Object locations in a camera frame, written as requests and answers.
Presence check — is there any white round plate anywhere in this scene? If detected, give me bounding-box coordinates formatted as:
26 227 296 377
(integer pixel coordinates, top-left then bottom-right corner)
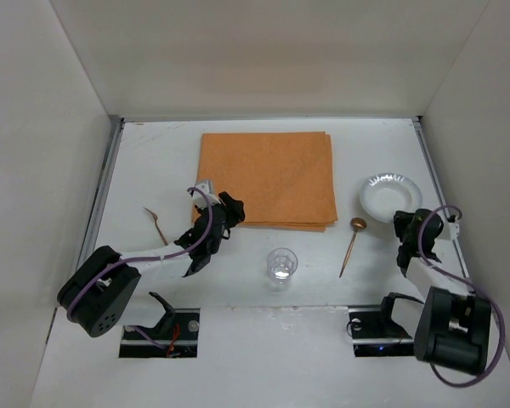
359 173 422 224

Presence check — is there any orange cloth napkin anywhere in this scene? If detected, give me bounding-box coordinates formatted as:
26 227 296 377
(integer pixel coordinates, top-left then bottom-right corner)
197 131 338 231

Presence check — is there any copper fork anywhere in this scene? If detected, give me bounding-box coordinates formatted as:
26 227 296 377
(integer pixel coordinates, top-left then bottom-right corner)
144 207 168 247

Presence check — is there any clear plastic cup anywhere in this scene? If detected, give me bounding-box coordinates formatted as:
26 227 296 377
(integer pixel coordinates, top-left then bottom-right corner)
266 247 298 291

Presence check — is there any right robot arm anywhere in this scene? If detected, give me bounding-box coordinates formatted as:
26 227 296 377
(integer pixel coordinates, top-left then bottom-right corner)
380 208 492 376

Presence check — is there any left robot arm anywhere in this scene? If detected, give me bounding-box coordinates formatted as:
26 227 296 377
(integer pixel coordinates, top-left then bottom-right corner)
57 182 246 337

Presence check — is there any copper spoon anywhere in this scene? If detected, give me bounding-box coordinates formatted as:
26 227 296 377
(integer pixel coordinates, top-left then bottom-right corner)
339 217 367 277

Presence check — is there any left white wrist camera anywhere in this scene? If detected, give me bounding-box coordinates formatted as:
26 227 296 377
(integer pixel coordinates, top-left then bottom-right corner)
188 179 220 208

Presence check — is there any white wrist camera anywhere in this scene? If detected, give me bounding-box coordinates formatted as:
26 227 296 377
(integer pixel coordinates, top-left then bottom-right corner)
438 215 460 241
188 179 220 208

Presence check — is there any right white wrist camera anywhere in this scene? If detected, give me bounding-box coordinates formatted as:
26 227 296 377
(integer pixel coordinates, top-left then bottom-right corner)
438 215 460 241

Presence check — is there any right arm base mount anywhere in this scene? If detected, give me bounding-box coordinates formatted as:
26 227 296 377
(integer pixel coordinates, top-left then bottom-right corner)
346 305 414 358

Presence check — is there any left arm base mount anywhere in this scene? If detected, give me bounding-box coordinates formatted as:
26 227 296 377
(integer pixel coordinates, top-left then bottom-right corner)
118 309 201 359

